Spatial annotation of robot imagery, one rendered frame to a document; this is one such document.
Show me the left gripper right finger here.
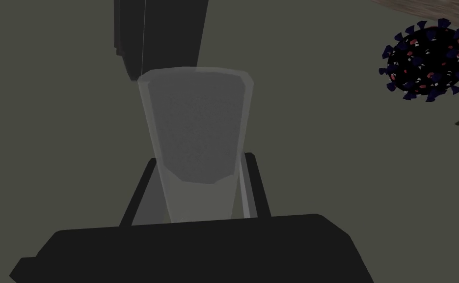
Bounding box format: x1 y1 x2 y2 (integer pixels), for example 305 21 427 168
239 152 272 219

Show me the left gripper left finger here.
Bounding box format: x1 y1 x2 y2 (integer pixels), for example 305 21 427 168
119 158 170 227

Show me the clear drinking glass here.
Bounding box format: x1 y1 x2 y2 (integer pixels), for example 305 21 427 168
136 66 255 225

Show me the black upright box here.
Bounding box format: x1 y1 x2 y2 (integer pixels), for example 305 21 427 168
113 0 210 82

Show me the black spiky ball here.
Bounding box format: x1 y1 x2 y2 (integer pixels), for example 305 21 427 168
378 18 459 103

